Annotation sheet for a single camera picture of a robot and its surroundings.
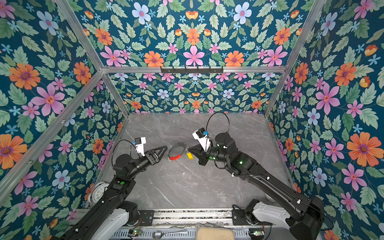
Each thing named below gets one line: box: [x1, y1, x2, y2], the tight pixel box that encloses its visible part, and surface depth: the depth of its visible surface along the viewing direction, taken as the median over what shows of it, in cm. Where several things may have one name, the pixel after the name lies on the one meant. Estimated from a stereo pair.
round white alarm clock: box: [88, 181, 110, 204], surface depth 80 cm
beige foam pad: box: [196, 227, 235, 240], surface depth 68 cm
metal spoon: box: [152, 229, 188, 240], surface depth 71 cm
